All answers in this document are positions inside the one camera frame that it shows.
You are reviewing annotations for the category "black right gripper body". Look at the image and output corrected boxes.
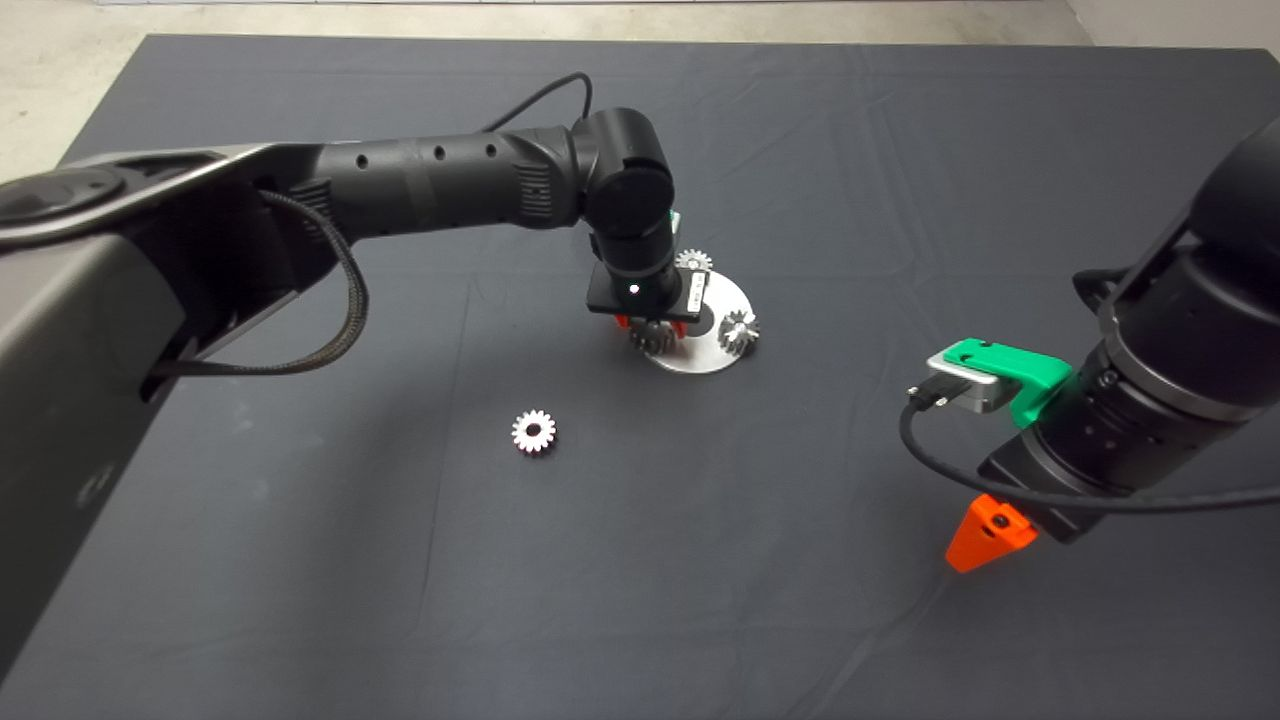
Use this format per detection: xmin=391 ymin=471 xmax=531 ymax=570
xmin=978 ymin=425 xmax=1136 ymax=546

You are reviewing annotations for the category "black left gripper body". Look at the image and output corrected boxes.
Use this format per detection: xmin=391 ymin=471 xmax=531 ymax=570
xmin=586 ymin=265 xmax=707 ymax=321

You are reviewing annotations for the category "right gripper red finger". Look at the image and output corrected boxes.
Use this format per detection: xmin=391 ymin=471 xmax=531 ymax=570
xmin=945 ymin=493 xmax=1039 ymax=574

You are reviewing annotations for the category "larger steel gear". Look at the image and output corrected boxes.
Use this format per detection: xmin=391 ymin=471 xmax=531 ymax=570
xmin=628 ymin=318 xmax=681 ymax=357

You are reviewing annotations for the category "round metal plate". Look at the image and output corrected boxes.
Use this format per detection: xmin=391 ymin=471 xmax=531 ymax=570
xmin=645 ymin=268 xmax=758 ymax=376

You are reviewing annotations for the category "dark grey table cloth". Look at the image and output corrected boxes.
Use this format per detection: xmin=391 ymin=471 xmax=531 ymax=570
xmin=0 ymin=33 xmax=1280 ymax=720

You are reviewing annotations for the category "green right camera mount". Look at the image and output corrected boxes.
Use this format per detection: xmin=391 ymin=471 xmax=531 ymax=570
xmin=945 ymin=339 xmax=1073 ymax=429

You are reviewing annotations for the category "silver right camera box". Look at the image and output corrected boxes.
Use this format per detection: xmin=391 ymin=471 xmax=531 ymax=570
xmin=926 ymin=352 xmax=1021 ymax=413

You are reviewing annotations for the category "black left camera cable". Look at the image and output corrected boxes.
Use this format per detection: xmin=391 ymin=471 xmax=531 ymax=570
xmin=480 ymin=72 xmax=594 ymax=133

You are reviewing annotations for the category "braided left arm cable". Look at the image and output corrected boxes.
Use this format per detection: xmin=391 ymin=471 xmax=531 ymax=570
xmin=150 ymin=190 xmax=369 ymax=379

